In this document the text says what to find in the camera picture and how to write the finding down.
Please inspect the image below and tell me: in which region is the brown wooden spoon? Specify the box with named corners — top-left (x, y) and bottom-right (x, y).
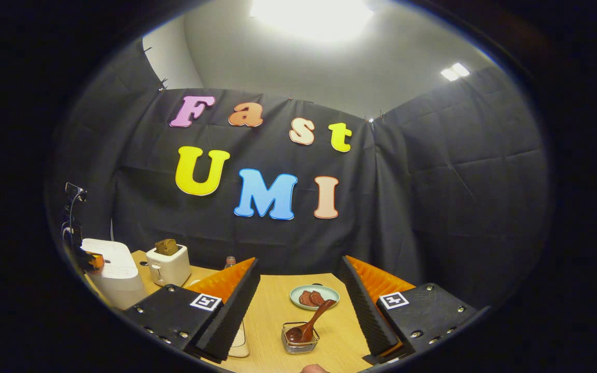
top-left (286, 299), bottom-right (336, 344)

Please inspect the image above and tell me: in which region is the pale green plate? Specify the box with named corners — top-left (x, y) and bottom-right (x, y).
top-left (290, 284), bottom-right (340, 310)

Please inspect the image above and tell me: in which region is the white rectangular board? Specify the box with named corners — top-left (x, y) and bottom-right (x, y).
top-left (228, 320), bottom-right (250, 358)

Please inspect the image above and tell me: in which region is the black backdrop cloth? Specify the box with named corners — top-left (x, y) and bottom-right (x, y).
top-left (45, 39), bottom-right (550, 311)

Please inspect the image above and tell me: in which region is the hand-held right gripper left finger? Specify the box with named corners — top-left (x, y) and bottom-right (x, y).
top-left (122, 257), bottom-right (261, 363)

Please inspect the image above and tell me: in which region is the white rice cooker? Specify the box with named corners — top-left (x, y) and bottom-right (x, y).
top-left (81, 238), bottom-right (148, 310)

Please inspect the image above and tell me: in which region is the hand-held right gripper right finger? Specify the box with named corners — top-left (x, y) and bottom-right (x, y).
top-left (338, 255), bottom-right (488, 365)

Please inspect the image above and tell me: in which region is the white toaster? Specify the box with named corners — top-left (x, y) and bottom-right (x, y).
top-left (146, 243), bottom-right (192, 287)

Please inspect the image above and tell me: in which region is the small ceiling light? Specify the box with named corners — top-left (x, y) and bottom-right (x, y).
top-left (440, 62), bottom-right (471, 82)

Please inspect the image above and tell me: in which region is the large ceiling light panel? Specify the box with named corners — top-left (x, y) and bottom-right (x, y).
top-left (249, 0), bottom-right (374, 42)

